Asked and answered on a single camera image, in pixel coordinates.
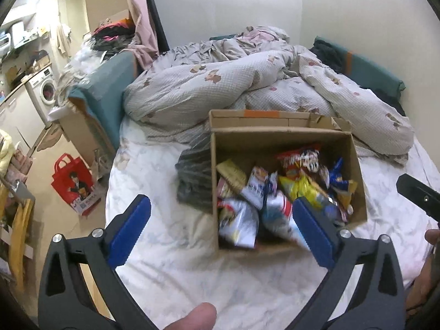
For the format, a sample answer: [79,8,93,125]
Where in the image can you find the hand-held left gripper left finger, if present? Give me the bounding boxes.
[37,194,162,330]

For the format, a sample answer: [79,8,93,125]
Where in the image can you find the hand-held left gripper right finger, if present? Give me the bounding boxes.
[285,197,406,330]

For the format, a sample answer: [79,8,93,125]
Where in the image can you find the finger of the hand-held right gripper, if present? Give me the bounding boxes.
[396,174,440,222]

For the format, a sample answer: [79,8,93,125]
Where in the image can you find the white red snack bag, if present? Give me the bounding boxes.
[261,191,310,248]

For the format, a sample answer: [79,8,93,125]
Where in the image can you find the yellow snack packet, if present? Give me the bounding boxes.
[278,175,331,210]

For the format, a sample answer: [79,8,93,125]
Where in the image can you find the blue snack packet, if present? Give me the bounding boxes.
[326,158,358,207]

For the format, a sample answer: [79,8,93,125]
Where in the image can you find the red cartoon snack packet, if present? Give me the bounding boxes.
[277,146,324,181]

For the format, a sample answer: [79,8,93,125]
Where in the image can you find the pink red snack packet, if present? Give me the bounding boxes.
[241,166,270,210]

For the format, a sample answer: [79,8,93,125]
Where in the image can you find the beige peanut packet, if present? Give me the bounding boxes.
[216,160,248,189]

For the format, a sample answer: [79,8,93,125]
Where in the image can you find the brown cardboard box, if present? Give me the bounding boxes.
[208,109,368,251]

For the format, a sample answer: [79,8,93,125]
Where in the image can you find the person's right hand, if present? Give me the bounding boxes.
[406,229,440,320]

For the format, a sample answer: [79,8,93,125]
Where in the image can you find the person's left hand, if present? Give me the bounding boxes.
[164,302,218,330]

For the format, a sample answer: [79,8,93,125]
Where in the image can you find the white printed bed sheet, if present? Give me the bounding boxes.
[103,115,440,330]

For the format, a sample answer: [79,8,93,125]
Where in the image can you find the red shopping bag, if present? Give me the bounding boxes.
[51,153,95,215]

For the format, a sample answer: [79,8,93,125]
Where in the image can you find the grey striped cloth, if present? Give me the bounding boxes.
[176,127,215,210]

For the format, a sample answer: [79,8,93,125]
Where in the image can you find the large beige cardboard carton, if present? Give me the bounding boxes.
[60,100,116,176]

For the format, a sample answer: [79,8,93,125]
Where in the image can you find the yellow wooden rack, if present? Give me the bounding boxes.
[0,175,35,293]

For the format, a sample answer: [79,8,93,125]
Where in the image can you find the brown doormat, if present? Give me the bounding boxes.
[36,124,64,152]

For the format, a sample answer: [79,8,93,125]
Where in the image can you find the teal pillow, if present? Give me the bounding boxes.
[311,35,405,93]

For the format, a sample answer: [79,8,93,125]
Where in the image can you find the white kitchen cabinet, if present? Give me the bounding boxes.
[0,86,43,152]

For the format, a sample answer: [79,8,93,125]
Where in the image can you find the white washing machine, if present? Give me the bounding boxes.
[26,67,57,124]

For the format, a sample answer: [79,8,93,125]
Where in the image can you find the beige floral duvet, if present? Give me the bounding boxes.
[122,26,415,166]

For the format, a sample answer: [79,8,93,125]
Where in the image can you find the pile of dark clothes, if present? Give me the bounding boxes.
[91,19,136,52]

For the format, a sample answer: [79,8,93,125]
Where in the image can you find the white hanging towel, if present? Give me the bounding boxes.
[56,24,73,56]

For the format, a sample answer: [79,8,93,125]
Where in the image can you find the pink hanging cloth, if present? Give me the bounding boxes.
[124,0,159,69]

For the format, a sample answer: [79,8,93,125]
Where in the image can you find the black bed frame post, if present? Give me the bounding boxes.
[137,0,171,54]

